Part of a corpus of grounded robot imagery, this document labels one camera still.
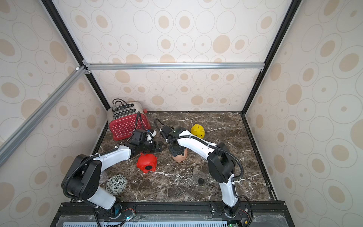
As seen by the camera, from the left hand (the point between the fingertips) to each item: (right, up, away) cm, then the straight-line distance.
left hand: (165, 146), depth 88 cm
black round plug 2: (+22, -21, -4) cm, 30 cm away
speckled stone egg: (-27, -21, -7) cm, 35 cm away
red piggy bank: (-10, -9, -5) cm, 15 cm away
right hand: (+11, -2, +1) cm, 12 cm away
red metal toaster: (-27, +18, +4) cm, 33 cm away
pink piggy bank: (+9, -8, -1) cm, 12 cm away
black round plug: (-9, -11, -6) cm, 16 cm away
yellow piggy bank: (+21, +9, +7) cm, 24 cm away
